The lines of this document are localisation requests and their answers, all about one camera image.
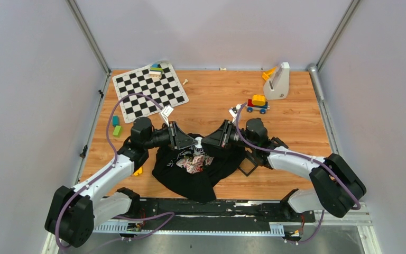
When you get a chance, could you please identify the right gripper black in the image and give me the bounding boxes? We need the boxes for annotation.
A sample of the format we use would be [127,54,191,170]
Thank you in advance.
[201,120,256,150]

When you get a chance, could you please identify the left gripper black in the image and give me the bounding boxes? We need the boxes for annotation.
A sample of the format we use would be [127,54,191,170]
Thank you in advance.
[144,121,198,151]

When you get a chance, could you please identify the black printed t-shirt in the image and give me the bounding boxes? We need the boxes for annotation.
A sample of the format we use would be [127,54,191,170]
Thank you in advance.
[152,146,246,203]

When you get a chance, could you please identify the black square frame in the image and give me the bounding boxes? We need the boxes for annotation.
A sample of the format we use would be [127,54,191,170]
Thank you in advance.
[271,137,289,149]
[238,153,259,177]

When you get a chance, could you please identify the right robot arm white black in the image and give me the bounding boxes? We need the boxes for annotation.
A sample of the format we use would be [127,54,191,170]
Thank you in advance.
[200,118,366,221]

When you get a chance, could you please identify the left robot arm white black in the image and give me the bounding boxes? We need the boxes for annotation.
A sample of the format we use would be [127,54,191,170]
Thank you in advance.
[44,117,198,248]

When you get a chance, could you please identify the yellow triangular plastic tool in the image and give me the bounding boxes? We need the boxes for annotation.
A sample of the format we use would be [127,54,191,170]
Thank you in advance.
[133,167,143,176]

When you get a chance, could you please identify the black white chessboard mat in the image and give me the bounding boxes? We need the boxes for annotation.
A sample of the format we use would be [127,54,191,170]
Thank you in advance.
[112,61,189,123]

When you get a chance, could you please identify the toy car with yellow block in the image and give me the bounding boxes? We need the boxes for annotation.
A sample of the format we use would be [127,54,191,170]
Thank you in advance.
[246,94,270,114]

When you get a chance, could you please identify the green toy block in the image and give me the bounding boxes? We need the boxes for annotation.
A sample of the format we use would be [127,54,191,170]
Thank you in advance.
[113,125,122,137]

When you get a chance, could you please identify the teal toy block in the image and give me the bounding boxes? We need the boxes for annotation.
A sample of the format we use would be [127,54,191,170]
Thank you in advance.
[112,115,120,127]

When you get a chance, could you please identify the stacked coloured toy blocks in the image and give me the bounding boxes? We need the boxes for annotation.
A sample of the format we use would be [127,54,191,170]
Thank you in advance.
[149,63,163,79]

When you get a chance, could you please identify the white angled plastic stand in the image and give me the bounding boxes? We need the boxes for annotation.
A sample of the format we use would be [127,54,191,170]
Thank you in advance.
[263,62,290,101]

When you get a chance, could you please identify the orange plastic piece behind stand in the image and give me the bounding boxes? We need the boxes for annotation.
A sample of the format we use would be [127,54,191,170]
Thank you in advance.
[262,66,277,81]

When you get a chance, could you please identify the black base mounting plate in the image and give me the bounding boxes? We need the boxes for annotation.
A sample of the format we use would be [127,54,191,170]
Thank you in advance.
[125,198,316,232]

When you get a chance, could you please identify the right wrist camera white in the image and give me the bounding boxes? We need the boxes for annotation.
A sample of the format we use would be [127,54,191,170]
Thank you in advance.
[228,104,242,122]

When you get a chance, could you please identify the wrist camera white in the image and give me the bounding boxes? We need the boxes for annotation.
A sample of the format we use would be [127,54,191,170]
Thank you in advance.
[228,104,242,122]
[159,105,174,126]

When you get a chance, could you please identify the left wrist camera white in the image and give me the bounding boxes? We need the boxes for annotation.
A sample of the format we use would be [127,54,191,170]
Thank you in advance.
[159,105,174,126]

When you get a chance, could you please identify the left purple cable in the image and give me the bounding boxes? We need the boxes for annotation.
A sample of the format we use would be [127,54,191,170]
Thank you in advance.
[53,92,176,254]

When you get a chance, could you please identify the purple cable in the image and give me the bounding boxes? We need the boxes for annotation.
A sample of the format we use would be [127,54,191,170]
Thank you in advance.
[234,103,362,246]
[53,92,176,254]

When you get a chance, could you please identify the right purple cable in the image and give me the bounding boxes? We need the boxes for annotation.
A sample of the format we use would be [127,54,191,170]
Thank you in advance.
[234,103,362,246]

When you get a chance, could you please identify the aluminium rail frame front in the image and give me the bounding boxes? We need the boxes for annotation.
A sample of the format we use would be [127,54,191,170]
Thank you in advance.
[60,198,381,253]

